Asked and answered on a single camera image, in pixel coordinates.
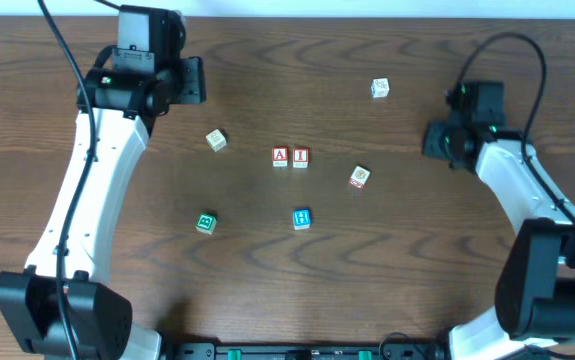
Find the green letter B block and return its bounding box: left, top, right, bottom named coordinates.
left=195, top=213, right=217, bottom=235

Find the plain beige wooden block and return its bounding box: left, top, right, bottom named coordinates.
left=206, top=129, right=227, bottom=152

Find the white picture block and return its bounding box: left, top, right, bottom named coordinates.
left=370, top=78, right=390, bottom=98

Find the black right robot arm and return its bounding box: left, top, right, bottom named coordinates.
left=422, top=122, right=575, bottom=359

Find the blue letter H block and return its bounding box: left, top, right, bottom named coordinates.
left=292, top=209, right=311, bottom=230

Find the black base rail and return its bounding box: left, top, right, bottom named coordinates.
left=159, top=342, right=450, bottom=360

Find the red letter I block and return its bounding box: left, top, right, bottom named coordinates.
left=292, top=148, right=309, bottom=168

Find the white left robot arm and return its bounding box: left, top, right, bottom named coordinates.
left=0, top=57, right=206, bottom=359

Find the red letter A block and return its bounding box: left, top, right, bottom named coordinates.
left=272, top=147, right=289, bottom=168

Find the red-edged picture block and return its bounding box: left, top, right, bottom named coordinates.
left=349, top=165, right=371, bottom=189

